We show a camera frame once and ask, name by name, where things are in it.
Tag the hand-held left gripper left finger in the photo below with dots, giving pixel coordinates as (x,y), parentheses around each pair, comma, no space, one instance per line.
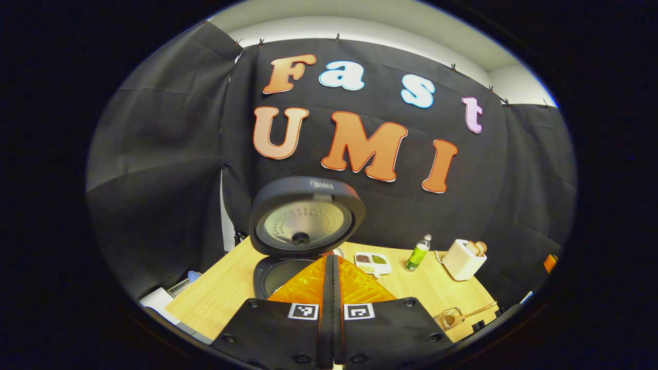
(325,318)

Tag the white toaster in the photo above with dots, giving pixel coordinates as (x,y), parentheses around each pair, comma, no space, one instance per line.
(460,264)

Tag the white divided grain dish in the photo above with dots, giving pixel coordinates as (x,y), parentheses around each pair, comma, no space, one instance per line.
(372,263)

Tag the wooden spoon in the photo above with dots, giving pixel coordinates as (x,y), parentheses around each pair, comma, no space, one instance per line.
(475,311)

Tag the clear chopstick holder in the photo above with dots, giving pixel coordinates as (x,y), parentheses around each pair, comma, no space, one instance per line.
(442,319)

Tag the black and silver rice cooker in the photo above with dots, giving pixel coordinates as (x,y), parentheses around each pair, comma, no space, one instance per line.
(308,190)

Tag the black backdrop cloth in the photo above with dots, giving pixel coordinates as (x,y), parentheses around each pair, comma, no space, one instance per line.
(164,144)

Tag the bread slices in toaster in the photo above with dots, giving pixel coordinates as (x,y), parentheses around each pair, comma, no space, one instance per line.
(476,247)

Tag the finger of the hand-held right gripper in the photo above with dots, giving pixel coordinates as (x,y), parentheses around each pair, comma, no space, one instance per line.
(550,263)

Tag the green clear bottle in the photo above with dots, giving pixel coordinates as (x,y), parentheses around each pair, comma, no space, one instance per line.
(417,254)

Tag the white box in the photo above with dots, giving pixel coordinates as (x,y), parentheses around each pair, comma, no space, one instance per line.
(159,303)

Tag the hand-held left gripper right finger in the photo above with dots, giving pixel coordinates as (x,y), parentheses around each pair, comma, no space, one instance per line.
(339,318)

